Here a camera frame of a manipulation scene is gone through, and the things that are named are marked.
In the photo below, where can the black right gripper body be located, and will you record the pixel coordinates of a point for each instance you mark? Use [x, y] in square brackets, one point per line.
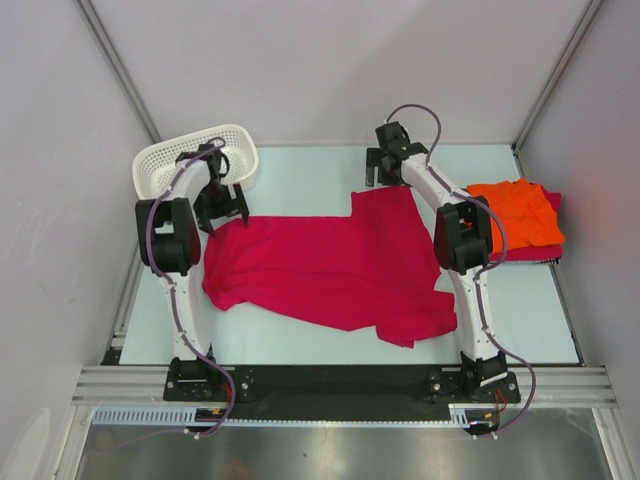
[389, 178]

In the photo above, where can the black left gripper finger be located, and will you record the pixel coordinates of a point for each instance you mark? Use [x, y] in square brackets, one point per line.
[244, 213]
[205, 225]

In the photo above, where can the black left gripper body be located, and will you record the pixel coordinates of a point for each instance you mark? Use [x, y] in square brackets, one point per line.
[215, 200]

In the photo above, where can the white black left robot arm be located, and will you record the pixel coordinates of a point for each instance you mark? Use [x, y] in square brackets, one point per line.
[169, 230]

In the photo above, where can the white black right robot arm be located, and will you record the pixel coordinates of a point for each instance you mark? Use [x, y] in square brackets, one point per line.
[462, 246]

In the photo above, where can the white perforated plastic basket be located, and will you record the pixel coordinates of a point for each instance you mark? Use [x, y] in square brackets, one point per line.
[153, 167]

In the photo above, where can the orange t shirt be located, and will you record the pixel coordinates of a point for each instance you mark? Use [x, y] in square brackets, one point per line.
[528, 212]

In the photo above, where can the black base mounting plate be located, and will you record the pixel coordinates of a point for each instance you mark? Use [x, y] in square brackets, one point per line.
[331, 392]

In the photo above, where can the aluminium left corner post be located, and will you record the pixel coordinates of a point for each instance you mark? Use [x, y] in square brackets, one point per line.
[108, 49]

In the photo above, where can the aluminium corner post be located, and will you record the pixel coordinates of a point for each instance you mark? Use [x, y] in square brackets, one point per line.
[108, 49]
[570, 49]

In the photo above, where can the aluminium right corner post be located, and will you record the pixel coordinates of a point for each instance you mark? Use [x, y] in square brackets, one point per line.
[570, 49]

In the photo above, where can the white slotted cable duct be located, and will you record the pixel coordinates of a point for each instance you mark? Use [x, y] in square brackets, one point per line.
[202, 417]

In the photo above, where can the aluminium front frame rail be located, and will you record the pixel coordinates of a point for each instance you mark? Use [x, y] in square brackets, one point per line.
[548, 387]

